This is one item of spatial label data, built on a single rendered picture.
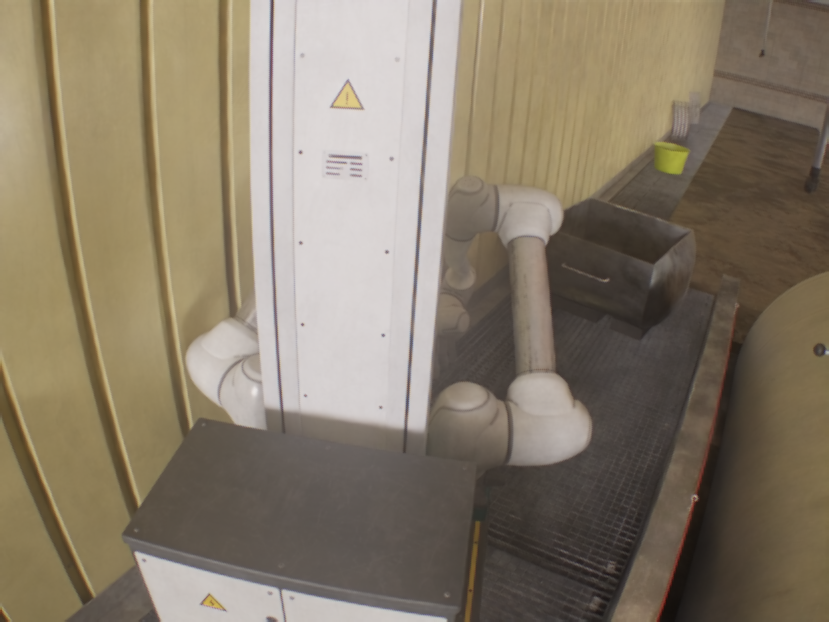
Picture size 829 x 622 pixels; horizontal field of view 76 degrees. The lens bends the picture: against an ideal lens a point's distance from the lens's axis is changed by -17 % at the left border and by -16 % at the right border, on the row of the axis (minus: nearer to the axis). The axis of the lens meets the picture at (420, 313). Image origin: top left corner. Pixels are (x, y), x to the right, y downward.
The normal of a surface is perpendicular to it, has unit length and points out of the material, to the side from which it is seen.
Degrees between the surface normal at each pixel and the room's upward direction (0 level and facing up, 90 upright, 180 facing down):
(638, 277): 90
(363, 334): 90
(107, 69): 90
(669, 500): 2
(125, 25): 90
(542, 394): 34
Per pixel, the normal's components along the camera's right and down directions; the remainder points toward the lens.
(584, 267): -0.57, 0.36
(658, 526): 0.06, -0.89
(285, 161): -0.14, 0.47
